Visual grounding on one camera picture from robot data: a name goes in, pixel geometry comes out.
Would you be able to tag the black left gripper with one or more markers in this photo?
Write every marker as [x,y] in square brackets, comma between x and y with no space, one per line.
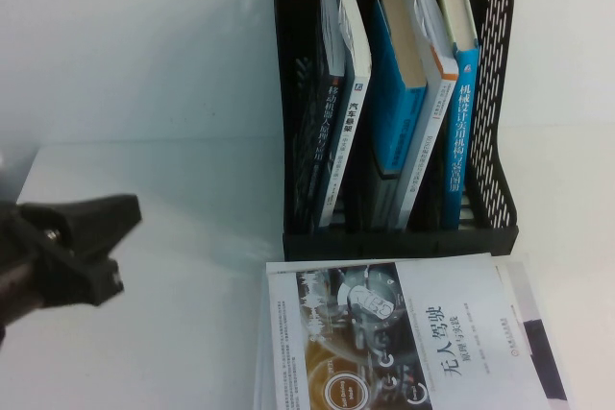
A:
[19,275]

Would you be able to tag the white autonomous driving book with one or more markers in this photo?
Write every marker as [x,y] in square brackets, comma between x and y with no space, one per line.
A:
[432,295]

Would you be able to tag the black mesh book stand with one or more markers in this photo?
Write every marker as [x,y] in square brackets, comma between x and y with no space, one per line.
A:
[336,244]

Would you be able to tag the dark-spine mobile robot book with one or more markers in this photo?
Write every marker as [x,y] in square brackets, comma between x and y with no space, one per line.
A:
[329,117]

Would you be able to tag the white-spine car suspension book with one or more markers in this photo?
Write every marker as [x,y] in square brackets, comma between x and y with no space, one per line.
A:
[348,127]

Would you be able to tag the dark grey book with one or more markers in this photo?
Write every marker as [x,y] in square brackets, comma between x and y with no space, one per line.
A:
[382,203]

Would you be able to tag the blue book with tan pages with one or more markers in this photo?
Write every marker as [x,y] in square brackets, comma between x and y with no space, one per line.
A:
[394,117]

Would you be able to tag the white book with orange stripe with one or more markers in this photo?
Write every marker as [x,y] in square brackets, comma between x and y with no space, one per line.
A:
[423,151]

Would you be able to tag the blue mechanical design book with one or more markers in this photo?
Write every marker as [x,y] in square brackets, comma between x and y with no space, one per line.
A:
[459,141]

